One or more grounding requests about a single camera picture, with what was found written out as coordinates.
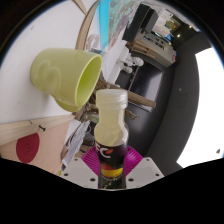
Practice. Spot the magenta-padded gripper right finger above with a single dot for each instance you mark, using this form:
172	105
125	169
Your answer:
141	173

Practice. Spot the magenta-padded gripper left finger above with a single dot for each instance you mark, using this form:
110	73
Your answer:
80	173

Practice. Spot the clear drink bottle dark label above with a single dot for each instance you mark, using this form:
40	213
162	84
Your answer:
110	133

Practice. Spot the flat round red coaster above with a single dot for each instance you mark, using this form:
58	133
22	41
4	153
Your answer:
28	147

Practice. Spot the wooden beam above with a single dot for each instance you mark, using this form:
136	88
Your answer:
141	99

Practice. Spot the light green mug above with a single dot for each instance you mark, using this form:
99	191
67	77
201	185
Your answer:
63	75

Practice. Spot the white figurine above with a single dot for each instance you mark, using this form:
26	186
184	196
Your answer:
130	63

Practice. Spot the shelf unit with items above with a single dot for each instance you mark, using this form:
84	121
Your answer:
151	36

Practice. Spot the curved wooden chair frame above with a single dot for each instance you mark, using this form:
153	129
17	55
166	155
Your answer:
85	30

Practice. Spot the blue wall poster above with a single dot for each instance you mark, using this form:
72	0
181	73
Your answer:
104	20

